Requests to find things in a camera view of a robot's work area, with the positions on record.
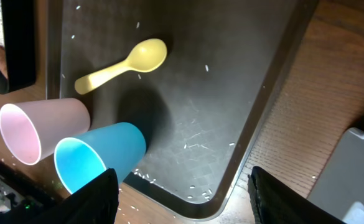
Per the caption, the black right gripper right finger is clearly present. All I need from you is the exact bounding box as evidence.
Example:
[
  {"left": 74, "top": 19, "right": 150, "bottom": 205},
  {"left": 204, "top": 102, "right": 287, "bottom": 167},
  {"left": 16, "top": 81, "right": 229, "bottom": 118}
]
[{"left": 248, "top": 166, "right": 344, "bottom": 224}]

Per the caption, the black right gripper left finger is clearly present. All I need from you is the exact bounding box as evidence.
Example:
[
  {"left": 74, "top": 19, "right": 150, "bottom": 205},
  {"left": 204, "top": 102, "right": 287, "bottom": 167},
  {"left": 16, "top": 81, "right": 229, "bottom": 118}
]
[{"left": 28, "top": 169, "right": 119, "bottom": 224}]

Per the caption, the blue cup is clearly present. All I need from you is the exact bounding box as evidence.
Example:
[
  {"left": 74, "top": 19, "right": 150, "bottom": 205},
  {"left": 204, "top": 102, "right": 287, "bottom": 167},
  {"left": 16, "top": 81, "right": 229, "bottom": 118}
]
[{"left": 54, "top": 122, "right": 147, "bottom": 194}]

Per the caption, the pink cup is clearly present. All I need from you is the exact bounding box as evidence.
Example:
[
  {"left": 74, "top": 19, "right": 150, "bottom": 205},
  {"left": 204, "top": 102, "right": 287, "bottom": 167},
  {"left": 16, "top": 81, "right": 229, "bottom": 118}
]
[{"left": 0, "top": 98, "right": 90, "bottom": 166}]

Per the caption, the yellow plastic spoon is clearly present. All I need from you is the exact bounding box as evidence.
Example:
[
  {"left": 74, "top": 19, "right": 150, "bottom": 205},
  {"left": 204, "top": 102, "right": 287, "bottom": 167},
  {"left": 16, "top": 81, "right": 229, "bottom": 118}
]
[{"left": 74, "top": 39, "right": 167, "bottom": 95}]

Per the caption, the grey dishwasher rack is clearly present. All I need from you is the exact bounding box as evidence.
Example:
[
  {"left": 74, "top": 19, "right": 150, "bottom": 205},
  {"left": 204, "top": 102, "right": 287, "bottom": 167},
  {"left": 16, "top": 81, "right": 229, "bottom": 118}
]
[{"left": 307, "top": 128, "right": 364, "bottom": 223}]

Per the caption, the black waste tray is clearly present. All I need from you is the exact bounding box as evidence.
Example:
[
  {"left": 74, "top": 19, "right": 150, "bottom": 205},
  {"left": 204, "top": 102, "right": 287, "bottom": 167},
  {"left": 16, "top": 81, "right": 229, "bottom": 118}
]
[{"left": 0, "top": 0, "right": 37, "bottom": 95}]

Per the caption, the dark brown serving tray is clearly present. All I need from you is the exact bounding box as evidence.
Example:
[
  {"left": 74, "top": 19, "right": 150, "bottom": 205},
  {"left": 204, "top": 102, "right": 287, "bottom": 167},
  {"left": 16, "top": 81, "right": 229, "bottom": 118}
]
[{"left": 46, "top": 0, "right": 317, "bottom": 220}]

